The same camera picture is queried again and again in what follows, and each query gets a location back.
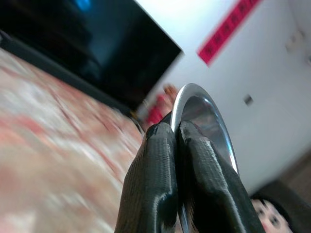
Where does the black flat television screen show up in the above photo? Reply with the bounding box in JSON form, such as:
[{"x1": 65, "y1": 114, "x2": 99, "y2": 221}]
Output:
[{"x1": 0, "y1": 0, "x2": 183, "y2": 107}]

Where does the shiny steel plate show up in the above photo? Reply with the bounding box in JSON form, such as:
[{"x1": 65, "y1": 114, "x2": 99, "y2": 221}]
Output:
[{"x1": 170, "y1": 83, "x2": 240, "y2": 233}]

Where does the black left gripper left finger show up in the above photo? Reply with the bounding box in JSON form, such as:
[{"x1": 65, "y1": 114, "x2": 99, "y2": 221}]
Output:
[{"x1": 114, "y1": 122, "x2": 180, "y2": 233}]

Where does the red paper wall banner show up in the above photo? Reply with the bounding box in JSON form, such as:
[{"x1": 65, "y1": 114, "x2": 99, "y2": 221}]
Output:
[{"x1": 197, "y1": 0, "x2": 264, "y2": 66}]

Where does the black television stand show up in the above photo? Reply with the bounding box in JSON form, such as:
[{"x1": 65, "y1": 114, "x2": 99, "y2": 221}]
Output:
[{"x1": 0, "y1": 30, "x2": 137, "y2": 122}]

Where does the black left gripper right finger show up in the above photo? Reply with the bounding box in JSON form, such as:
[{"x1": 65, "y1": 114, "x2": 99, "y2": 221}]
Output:
[{"x1": 178, "y1": 120, "x2": 266, "y2": 233}]

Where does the red decoration with orange top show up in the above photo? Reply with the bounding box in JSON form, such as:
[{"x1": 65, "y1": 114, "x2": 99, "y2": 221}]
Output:
[{"x1": 143, "y1": 83, "x2": 176, "y2": 128}]

